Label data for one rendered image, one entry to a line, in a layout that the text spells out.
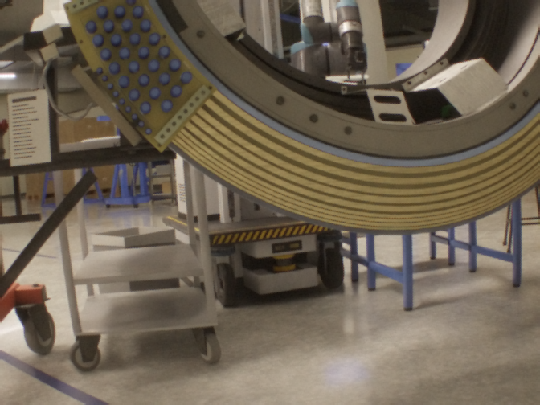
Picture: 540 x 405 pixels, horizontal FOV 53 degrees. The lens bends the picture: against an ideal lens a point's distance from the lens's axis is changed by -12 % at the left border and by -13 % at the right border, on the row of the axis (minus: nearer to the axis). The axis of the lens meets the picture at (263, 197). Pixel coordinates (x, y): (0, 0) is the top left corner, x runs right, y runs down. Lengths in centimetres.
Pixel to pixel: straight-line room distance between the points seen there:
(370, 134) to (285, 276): 132
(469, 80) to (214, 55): 63
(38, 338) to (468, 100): 150
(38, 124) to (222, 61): 41
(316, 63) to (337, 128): 144
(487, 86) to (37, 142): 105
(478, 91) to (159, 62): 76
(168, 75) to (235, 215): 167
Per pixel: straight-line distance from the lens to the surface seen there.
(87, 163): 133
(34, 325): 199
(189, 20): 118
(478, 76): 148
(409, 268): 220
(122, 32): 112
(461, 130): 133
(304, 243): 248
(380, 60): 704
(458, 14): 179
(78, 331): 178
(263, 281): 244
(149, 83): 110
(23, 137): 127
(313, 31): 237
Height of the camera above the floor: 61
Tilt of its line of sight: 4 degrees down
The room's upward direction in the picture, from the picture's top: 4 degrees counter-clockwise
